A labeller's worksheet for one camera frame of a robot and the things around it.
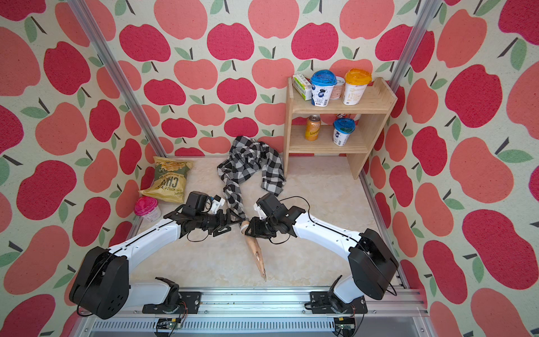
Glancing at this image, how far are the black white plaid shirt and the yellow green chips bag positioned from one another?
193 millimetres

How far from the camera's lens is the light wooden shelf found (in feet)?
2.63

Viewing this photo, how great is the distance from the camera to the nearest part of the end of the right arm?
0.60m
